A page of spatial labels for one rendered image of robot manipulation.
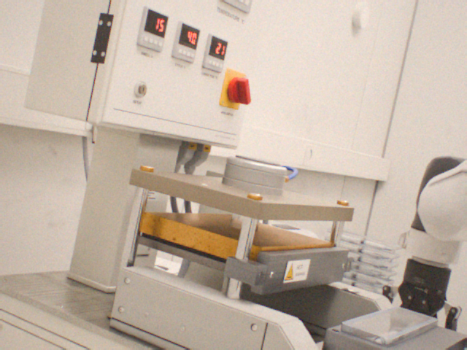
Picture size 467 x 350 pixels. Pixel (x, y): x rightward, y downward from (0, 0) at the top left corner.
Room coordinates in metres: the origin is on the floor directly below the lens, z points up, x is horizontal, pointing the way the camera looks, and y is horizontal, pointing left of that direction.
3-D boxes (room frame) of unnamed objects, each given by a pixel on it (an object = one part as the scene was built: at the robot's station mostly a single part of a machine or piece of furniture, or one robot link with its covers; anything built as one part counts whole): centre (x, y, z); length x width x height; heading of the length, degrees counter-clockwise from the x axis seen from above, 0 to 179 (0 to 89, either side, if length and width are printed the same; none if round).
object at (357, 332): (0.81, -0.21, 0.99); 0.18 x 0.06 x 0.02; 149
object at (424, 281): (1.23, -0.36, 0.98); 0.08 x 0.08 x 0.09
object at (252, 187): (0.96, -0.01, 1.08); 0.31 x 0.24 x 0.13; 149
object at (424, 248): (1.25, -0.36, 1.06); 0.13 x 0.12 x 0.05; 143
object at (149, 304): (0.77, -0.02, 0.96); 0.25 x 0.05 x 0.07; 59
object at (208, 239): (0.93, -0.03, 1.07); 0.22 x 0.17 x 0.10; 149
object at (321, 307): (1.00, -0.17, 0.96); 0.26 x 0.05 x 0.07; 59
